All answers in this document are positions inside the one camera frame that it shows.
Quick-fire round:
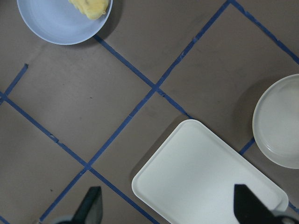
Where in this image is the white rectangular tray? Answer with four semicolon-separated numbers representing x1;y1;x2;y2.
132;119;289;224

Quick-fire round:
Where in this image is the blue plate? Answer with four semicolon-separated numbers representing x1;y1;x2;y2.
17;0;113;45

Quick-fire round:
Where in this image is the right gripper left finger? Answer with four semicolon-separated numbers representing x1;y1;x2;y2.
71;186;103;224

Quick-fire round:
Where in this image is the white round plate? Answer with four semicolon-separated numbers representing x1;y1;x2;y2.
252;74;299;169

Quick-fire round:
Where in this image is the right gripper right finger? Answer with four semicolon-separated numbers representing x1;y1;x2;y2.
233;184;280;224

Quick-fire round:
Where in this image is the yellow toy bread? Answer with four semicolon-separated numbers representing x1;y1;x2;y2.
68;0;109;20

